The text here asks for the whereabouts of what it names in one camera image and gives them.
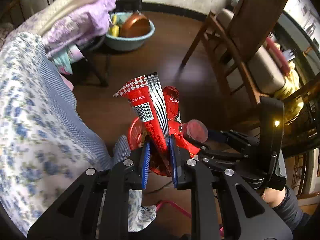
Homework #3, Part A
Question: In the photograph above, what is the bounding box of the red snack wrapper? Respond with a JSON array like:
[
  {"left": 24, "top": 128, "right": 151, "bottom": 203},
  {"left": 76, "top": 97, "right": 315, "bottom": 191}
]
[{"left": 114, "top": 72, "right": 200, "bottom": 177}]

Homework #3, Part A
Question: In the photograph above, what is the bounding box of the light blue wash basin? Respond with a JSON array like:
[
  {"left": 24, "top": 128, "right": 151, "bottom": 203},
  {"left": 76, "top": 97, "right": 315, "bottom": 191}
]
[{"left": 104, "top": 11, "right": 155, "bottom": 52}]

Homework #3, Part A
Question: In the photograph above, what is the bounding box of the wooden chair with cushion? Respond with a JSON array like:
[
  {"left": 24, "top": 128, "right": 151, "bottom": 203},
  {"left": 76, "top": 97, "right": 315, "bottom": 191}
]
[{"left": 179, "top": 0, "right": 320, "bottom": 136}]

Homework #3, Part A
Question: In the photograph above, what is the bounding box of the yellow item in basin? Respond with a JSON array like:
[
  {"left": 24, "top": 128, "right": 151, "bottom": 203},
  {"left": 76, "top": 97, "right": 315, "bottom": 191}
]
[{"left": 108, "top": 14, "right": 120, "bottom": 37}]

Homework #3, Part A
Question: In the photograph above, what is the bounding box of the black cable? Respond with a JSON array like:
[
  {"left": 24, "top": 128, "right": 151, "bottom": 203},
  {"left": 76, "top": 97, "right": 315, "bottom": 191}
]
[{"left": 146, "top": 169, "right": 176, "bottom": 194}]

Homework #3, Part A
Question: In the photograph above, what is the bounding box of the clear red plastic cup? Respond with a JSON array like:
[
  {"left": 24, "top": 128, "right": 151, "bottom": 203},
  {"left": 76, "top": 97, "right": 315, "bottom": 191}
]
[{"left": 182, "top": 119, "right": 208, "bottom": 142}]

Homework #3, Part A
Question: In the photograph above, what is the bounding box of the blue floral bed sheet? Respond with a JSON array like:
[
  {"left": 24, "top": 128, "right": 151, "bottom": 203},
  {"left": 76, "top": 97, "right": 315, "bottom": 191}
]
[{"left": 0, "top": 31, "right": 158, "bottom": 238}]

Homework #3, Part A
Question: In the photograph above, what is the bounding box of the pink metal frame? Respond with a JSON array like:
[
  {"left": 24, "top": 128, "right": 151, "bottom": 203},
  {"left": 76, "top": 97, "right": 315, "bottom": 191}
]
[{"left": 155, "top": 199, "right": 225, "bottom": 238}]

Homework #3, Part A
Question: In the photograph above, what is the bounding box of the purple floral blanket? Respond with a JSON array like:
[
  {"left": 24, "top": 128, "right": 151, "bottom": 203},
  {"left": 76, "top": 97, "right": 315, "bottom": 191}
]
[{"left": 41, "top": 0, "right": 121, "bottom": 74}]

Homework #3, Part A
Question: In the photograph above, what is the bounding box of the person right hand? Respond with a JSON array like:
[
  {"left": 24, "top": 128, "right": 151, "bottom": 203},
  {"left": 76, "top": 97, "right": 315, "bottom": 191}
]
[{"left": 261, "top": 187, "right": 286, "bottom": 208}]

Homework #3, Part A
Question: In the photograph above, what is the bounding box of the red plastic waste basket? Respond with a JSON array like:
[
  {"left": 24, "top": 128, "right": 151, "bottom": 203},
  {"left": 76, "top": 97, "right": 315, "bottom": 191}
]
[{"left": 127, "top": 117, "right": 148, "bottom": 150}]

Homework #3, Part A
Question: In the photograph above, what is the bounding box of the black folding stool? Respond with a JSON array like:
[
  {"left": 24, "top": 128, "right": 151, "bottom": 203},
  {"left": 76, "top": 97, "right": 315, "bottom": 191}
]
[{"left": 77, "top": 35, "right": 111, "bottom": 87}]

